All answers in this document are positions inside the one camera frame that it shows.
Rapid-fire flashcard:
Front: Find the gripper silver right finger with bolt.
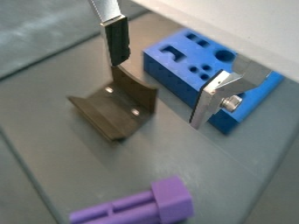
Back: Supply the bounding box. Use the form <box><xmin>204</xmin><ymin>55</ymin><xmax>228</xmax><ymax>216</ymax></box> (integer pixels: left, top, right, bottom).
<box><xmin>189</xmin><ymin>55</ymin><xmax>272</xmax><ymax>129</ymax></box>

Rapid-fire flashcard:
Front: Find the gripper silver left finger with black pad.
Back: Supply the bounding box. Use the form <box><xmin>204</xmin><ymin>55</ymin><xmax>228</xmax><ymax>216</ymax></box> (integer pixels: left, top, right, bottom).
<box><xmin>87</xmin><ymin>0</ymin><xmax>130</xmax><ymax>67</ymax></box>

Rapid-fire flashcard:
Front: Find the purple three prong object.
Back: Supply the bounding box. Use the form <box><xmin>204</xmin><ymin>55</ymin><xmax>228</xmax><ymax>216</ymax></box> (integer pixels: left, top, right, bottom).
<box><xmin>69</xmin><ymin>176</ymin><xmax>193</xmax><ymax>224</ymax></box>

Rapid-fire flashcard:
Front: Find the dark brown curved fixture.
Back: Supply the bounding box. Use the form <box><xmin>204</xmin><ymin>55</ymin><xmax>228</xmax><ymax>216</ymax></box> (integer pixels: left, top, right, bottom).
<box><xmin>67</xmin><ymin>66</ymin><xmax>157</xmax><ymax>141</ymax></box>

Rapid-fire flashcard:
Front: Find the blue foam shape-hole block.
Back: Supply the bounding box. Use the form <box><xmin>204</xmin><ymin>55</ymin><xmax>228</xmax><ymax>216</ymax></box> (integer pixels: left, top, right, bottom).
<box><xmin>142</xmin><ymin>28</ymin><xmax>284</xmax><ymax>135</ymax></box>

